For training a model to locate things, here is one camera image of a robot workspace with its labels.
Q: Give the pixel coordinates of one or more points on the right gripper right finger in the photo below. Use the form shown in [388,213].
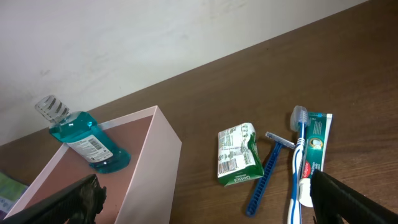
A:
[336,203]

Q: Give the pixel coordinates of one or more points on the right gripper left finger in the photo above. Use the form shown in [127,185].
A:
[78,203]

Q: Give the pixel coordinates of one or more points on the clear pump bottle purple liquid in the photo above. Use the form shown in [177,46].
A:
[10,192]

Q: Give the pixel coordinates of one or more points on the blue mouthwash bottle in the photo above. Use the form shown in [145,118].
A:
[81,132]

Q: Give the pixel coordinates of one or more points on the white cardboard box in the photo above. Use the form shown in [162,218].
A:
[140,193]

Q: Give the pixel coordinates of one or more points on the blue disposable razor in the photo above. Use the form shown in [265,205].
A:
[262,183]

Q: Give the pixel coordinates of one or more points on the blue white toothbrush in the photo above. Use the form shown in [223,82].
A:
[298,122]

